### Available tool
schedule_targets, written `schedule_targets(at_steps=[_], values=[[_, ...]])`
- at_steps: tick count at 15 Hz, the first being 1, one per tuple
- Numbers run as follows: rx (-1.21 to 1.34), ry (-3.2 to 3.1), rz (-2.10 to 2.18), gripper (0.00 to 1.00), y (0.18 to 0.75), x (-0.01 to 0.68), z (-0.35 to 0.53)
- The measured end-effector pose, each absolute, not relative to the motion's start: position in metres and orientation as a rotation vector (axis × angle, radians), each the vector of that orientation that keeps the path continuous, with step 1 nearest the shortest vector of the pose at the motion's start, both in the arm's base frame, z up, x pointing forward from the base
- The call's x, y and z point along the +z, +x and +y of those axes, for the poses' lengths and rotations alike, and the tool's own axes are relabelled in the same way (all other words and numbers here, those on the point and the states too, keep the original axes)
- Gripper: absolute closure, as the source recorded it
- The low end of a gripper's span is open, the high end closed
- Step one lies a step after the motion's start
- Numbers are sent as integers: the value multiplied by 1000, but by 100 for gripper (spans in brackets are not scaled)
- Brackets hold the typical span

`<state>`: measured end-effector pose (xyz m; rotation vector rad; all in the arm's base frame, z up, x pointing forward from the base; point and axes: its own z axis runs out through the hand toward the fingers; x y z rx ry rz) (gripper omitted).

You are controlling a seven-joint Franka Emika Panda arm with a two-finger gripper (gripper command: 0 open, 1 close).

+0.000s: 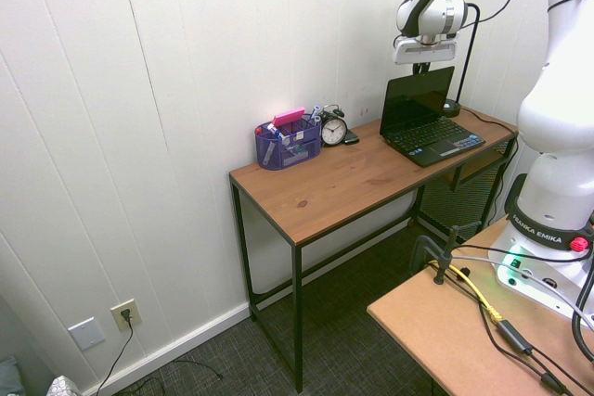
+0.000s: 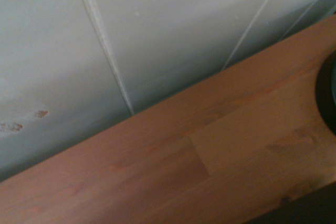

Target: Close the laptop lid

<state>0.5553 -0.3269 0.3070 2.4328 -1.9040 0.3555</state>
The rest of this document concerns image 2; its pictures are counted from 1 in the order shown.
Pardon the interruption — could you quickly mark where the black laptop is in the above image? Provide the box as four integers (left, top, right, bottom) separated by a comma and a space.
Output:
243, 182, 336, 224

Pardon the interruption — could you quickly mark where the black desk lamp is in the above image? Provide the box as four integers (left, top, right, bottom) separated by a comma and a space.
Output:
316, 51, 336, 131

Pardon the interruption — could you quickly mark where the wooden desk with black frame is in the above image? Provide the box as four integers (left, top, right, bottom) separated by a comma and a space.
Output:
0, 15, 336, 224

